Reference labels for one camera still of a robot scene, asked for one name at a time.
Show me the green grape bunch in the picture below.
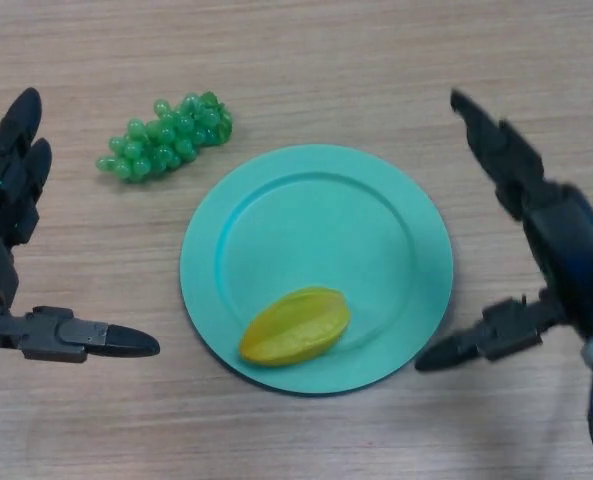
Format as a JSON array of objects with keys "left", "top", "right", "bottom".
[{"left": 95, "top": 90, "right": 234, "bottom": 185}]

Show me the teal round plate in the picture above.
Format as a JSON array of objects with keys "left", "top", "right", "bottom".
[{"left": 179, "top": 143, "right": 455, "bottom": 397}]

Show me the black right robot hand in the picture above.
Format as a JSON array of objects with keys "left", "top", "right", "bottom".
[{"left": 414, "top": 88, "right": 593, "bottom": 373}]

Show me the yellow starfruit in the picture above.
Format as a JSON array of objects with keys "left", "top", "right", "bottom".
[{"left": 239, "top": 284, "right": 352, "bottom": 369}]

